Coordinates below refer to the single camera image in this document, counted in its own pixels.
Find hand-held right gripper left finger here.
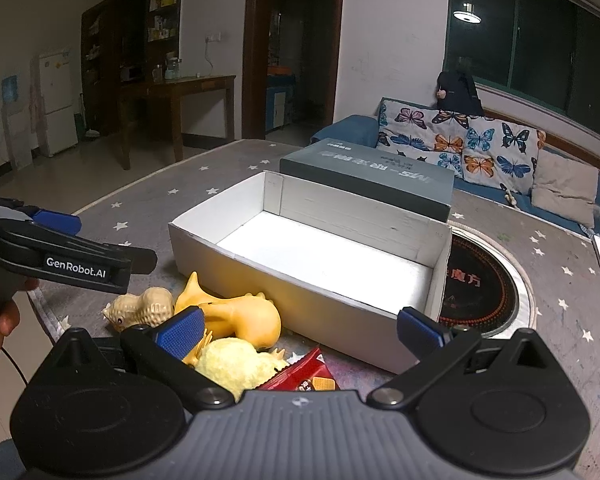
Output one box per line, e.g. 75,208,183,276
45,306,236,411

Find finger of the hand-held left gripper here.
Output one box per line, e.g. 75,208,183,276
31,208,83,237

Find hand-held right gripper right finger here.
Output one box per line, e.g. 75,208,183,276
367,305,556,411

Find cream peanut-shaped toy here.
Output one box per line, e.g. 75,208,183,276
102,287,176,332

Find yellow rubber animal toy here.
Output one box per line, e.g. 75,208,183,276
174,271,282,352

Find yellow fluffy chick toy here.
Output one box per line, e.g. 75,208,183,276
182,330,291,403

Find white cardboard box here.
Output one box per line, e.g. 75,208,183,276
168,170,453,375

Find red snack packet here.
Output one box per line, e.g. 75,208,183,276
257,347,341,392

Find grey printed cardboard box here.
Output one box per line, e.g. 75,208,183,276
280,137,456,223

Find grey star-print desktop cover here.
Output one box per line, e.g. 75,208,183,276
27,137,600,411

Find black round induction cooktop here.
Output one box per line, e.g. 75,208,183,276
437,227,538,338

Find white refrigerator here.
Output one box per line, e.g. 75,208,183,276
37,47,79,157

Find wooden side table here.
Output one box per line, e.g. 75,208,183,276
115,75,237,171

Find grey pillow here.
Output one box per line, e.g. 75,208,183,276
530,147,600,228

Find dark wooden shelf cabinet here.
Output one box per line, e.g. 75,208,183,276
80,0,186,136

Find blue sofa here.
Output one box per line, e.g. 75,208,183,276
310,97,600,241

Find black backpack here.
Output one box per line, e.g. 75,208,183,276
434,71,485,117

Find blue storage cabinet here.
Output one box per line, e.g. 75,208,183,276
266,72,296,131

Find dark window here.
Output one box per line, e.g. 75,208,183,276
445,0,600,148

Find black cable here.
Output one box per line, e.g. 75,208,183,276
1,344,30,387

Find brown wooden door frame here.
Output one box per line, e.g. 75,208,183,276
242,0,346,141

